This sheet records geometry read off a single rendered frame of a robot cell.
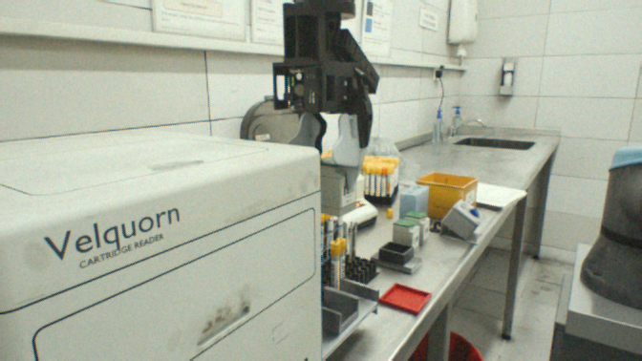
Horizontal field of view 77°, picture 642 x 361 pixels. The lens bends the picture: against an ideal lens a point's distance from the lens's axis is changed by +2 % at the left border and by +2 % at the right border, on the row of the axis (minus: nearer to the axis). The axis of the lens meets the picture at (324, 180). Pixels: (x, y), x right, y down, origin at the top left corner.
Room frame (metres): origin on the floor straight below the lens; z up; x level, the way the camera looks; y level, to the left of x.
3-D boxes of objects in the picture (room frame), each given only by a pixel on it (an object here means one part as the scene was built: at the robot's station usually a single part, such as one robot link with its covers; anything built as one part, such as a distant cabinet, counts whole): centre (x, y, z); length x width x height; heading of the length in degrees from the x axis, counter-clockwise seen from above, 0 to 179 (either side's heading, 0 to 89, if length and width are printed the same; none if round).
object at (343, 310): (0.48, 0.00, 0.92); 0.21 x 0.07 x 0.05; 146
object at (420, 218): (0.88, -0.21, 0.91); 0.05 x 0.04 x 0.07; 56
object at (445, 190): (1.09, -0.34, 0.92); 0.13 x 0.13 x 0.10; 53
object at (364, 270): (0.67, -0.02, 0.93); 0.17 x 0.09 x 0.11; 147
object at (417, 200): (0.97, -0.23, 0.92); 0.10 x 0.07 x 0.10; 148
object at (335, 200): (0.50, -0.01, 1.11); 0.05 x 0.04 x 0.06; 55
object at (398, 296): (0.62, -0.14, 0.88); 0.07 x 0.07 x 0.01; 56
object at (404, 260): (0.76, -0.15, 0.89); 0.09 x 0.05 x 0.04; 55
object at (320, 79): (0.48, 0.00, 1.26); 0.09 x 0.08 x 0.12; 145
